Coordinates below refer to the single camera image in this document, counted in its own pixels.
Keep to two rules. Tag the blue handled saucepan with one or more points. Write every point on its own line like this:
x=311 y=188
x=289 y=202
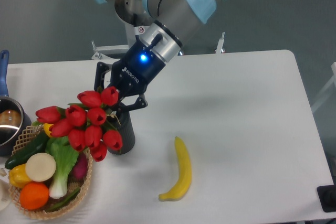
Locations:
x=13 y=117

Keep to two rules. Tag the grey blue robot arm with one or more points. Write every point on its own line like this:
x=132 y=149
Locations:
x=169 y=25

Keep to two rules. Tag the yellow banana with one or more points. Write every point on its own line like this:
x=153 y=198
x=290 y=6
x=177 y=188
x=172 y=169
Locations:
x=183 y=183

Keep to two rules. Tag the red tulip bouquet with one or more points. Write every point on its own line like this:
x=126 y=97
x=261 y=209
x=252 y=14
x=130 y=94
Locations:
x=86 y=124

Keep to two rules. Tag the green bok choy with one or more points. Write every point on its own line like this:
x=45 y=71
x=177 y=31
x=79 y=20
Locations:
x=65 y=157

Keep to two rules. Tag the green bean pod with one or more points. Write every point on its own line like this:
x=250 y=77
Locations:
x=65 y=201

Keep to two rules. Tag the purple red sweet potato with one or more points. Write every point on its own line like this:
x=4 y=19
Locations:
x=80 y=169

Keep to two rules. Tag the cream round radish slice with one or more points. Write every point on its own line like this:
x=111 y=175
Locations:
x=40 y=167

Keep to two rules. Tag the white frame at right edge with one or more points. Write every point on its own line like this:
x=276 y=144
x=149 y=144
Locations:
x=325 y=92

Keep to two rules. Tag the dark green cucumber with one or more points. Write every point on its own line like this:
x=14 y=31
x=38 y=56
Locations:
x=37 y=145

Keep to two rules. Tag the woven wicker basket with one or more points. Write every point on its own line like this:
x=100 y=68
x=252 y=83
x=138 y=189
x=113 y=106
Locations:
x=79 y=185

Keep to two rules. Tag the dark grey ribbed vase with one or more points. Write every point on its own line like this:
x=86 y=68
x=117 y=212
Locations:
x=122 y=122

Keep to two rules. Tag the yellow squash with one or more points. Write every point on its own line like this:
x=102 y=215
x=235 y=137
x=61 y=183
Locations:
x=46 y=127

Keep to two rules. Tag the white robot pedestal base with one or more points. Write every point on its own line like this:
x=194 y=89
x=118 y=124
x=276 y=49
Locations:
x=130 y=39

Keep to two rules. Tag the white table leg bracket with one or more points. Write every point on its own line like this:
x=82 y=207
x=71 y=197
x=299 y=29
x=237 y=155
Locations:
x=220 y=45

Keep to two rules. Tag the yellow bell pepper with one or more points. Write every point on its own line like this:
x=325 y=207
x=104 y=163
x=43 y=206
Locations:
x=18 y=177

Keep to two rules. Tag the orange fruit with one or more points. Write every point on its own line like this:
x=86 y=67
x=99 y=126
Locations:
x=34 y=195

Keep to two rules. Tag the black device at table edge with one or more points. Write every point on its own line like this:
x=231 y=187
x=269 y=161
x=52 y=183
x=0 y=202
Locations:
x=327 y=197

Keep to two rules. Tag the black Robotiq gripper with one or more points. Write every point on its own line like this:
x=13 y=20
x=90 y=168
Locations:
x=131 y=75

